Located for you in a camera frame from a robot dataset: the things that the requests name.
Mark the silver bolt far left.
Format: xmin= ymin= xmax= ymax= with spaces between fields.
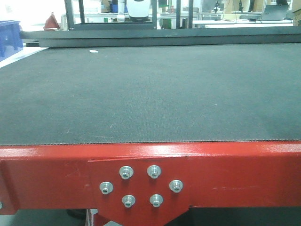
xmin=99 ymin=181 xmax=114 ymax=194

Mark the black metal frame stand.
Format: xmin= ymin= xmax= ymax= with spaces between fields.
xmin=64 ymin=0 xmax=194 ymax=31

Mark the grey laptop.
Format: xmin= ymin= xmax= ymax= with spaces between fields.
xmin=261 ymin=5 xmax=289 ymax=21

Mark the silver bolt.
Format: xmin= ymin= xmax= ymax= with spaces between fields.
xmin=122 ymin=194 xmax=136 ymax=208
xmin=119 ymin=166 xmax=134 ymax=180
xmin=147 ymin=165 xmax=161 ymax=179
xmin=150 ymin=194 xmax=164 ymax=208
xmin=99 ymin=181 xmax=114 ymax=194
xmin=169 ymin=179 xmax=183 ymax=193

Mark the silver bolt lower left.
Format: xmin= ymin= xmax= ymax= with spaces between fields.
xmin=122 ymin=194 xmax=136 ymax=208

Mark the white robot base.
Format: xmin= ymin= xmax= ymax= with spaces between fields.
xmin=127 ymin=0 xmax=151 ymax=22

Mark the blue plastic crate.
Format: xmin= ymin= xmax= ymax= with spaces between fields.
xmin=0 ymin=20 xmax=24 ymax=61

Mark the silver bolt upper left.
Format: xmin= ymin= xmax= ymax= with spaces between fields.
xmin=119 ymin=166 xmax=134 ymax=180

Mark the red metal table frame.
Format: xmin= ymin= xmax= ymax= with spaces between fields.
xmin=0 ymin=141 xmax=301 ymax=226

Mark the silver bolt upper right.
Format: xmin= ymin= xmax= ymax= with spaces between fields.
xmin=147 ymin=165 xmax=161 ymax=179

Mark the silver bolt far right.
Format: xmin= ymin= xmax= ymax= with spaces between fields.
xmin=169 ymin=179 xmax=183 ymax=193

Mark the silver bolt lower right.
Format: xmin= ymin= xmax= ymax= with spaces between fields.
xmin=150 ymin=194 xmax=164 ymax=208

